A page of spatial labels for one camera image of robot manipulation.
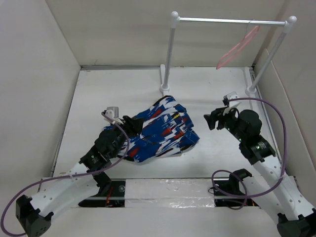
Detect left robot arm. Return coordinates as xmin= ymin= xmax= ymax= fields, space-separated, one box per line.
xmin=16 ymin=110 xmax=144 ymax=237

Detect blue patterned trousers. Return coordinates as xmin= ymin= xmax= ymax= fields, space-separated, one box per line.
xmin=117 ymin=95 xmax=199 ymax=163

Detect white metal clothes rack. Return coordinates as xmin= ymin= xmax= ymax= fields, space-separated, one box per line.
xmin=160 ymin=11 xmax=297 ymax=96

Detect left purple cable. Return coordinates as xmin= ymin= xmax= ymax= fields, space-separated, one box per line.
xmin=0 ymin=112 xmax=130 ymax=235

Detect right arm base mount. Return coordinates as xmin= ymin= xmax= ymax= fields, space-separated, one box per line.
xmin=208 ymin=174 xmax=258 ymax=210

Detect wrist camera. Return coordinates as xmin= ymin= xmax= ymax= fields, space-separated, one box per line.
xmin=101 ymin=107 xmax=123 ymax=124
xmin=223 ymin=91 xmax=240 ymax=115

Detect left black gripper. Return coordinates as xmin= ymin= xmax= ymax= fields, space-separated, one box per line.
xmin=111 ymin=116 xmax=144 ymax=158

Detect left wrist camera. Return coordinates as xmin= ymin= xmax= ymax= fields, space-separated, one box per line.
xmin=101 ymin=107 xmax=123 ymax=124

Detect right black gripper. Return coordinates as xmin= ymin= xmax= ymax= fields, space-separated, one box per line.
xmin=203 ymin=105 xmax=245 ymax=142

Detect pink clothes hanger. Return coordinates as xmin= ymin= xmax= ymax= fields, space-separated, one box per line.
xmin=216 ymin=26 xmax=260 ymax=70

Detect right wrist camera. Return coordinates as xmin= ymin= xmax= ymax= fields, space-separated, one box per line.
xmin=223 ymin=91 xmax=240 ymax=115

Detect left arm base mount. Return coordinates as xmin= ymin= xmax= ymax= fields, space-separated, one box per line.
xmin=78 ymin=179 xmax=126 ymax=208

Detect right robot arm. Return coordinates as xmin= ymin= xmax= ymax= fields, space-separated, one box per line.
xmin=203 ymin=107 xmax=316 ymax=237

